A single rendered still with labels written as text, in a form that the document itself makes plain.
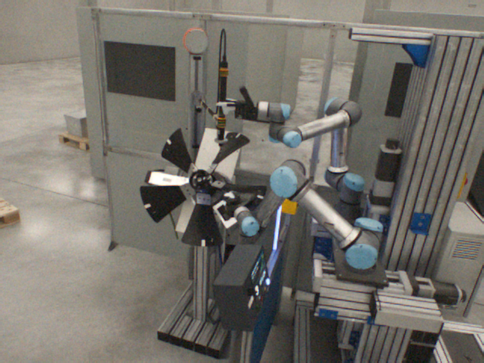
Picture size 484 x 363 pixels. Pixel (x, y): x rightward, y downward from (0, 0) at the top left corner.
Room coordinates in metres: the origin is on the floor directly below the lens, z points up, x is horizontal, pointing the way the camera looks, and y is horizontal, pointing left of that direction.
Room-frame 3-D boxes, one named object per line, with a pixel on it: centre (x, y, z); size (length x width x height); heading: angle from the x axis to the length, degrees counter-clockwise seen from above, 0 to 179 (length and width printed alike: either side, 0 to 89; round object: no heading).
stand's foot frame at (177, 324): (2.08, 0.18, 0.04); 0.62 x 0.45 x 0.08; 163
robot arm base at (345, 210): (1.90, -0.64, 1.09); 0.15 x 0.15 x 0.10
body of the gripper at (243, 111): (1.84, -0.02, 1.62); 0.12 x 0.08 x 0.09; 83
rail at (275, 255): (1.66, -0.21, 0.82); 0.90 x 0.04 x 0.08; 163
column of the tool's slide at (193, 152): (2.54, 0.33, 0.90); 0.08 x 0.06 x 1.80; 108
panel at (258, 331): (1.66, -0.21, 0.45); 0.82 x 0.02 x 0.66; 163
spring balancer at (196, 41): (2.54, 0.33, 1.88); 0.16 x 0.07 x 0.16; 108
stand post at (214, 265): (2.21, 0.14, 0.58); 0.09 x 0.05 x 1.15; 73
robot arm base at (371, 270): (1.41, -0.58, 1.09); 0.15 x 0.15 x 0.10
